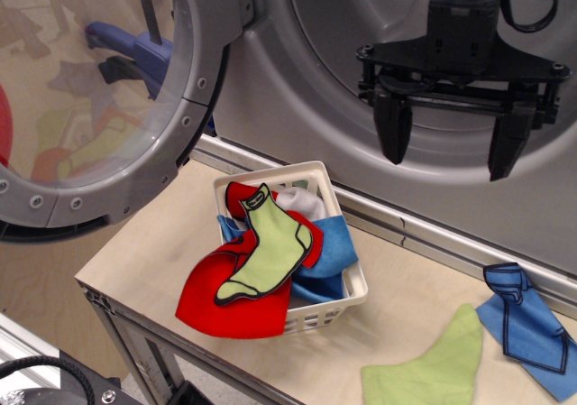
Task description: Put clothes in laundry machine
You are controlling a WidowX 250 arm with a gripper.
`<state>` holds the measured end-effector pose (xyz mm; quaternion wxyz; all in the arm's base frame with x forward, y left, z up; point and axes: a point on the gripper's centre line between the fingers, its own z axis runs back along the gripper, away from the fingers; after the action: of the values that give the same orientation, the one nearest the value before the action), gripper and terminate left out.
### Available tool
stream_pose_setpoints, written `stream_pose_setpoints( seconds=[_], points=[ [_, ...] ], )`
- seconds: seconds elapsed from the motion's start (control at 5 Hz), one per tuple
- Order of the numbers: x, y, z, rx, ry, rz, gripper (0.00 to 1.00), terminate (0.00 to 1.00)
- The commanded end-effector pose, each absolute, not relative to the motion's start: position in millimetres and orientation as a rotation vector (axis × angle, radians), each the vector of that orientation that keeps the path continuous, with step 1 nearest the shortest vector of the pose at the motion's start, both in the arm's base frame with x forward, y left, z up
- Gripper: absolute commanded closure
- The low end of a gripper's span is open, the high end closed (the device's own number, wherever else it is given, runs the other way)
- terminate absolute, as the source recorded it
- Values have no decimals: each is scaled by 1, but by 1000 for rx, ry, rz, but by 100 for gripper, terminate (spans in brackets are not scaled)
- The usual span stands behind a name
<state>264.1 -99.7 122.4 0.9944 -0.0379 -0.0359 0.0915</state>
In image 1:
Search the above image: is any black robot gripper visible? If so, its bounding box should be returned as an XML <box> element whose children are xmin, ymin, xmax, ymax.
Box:
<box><xmin>357</xmin><ymin>0</ymin><xmax>571</xmax><ymax>181</ymax></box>

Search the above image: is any blue felt cloth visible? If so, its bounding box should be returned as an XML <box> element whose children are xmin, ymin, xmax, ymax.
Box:
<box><xmin>214</xmin><ymin>210</ymin><xmax>358</xmax><ymax>306</ymax></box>

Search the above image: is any green felt sock black outline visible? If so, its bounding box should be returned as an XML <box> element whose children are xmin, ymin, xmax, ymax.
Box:
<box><xmin>215</xmin><ymin>184</ymin><xmax>314</xmax><ymax>306</ymax></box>

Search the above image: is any large red felt cloth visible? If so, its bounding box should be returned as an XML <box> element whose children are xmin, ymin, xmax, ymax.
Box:
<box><xmin>174</xmin><ymin>231</ymin><xmax>294</xmax><ymax>340</ymax></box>

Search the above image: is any grey laundry machine body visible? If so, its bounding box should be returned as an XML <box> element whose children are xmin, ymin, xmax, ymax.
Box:
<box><xmin>170</xmin><ymin>0</ymin><xmax>577</xmax><ymax>320</ymax></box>

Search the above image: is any white plastic laundry basket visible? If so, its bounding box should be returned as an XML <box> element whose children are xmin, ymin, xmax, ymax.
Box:
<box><xmin>214</xmin><ymin>161</ymin><xmax>368</xmax><ymax>334</ymax></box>

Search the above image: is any grey round machine door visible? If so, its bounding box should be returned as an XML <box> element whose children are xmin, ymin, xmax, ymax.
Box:
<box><xmin>1</xmin><ymin>0</ymin><xmax>235</xmax><ymax>244</ymax></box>

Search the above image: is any white grey felt cloth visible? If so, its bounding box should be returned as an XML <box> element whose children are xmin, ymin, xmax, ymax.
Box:
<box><xmin>276</xmin><ymin>187</ymin><xmax>329</xmax><ymax>222</ymax></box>

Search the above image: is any blue felt garment black stitching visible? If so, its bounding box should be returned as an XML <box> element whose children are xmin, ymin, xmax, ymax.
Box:
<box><xmin>476</xmin><ymin>262</ymin><xmax>576</xmax><ymax>401</ymax></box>

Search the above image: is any red felt garment black outline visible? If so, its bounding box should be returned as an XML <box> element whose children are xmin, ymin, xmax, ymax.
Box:
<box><xmin>224</xmin><ymin>181</ymin><xmax>258</xmax><ymax>221</ymax></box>

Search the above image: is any plain green felt sock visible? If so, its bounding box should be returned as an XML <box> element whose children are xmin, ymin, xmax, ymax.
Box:
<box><xmin>361</xmin><ymin>304</ymin><xmax>483</xmax><ymax>404</ymax></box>

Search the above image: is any blue purple clamp tool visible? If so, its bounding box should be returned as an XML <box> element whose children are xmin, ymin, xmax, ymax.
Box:
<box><xmin>85</xmin><ymin>22</ymin><xmax>173</xmax><ymax>100</ymax></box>

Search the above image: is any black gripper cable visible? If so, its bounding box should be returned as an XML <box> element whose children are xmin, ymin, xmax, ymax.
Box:
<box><xmin>500</xmin><ymin>0</ymin><xmax>560</xmax><ymax>35</ymax></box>

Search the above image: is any aluminium table frame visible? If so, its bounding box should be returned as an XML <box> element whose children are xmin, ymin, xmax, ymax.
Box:
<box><xmin>79</xmin><ymin>281</ymin><xmax>299</xmax><ymax>404</ymax></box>

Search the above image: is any black device with cable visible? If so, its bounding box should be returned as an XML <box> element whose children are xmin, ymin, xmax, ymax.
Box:
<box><xmin>1</xmin><ymin>348</ymin><xmax>135</xmax><ymax>404</ymax></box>

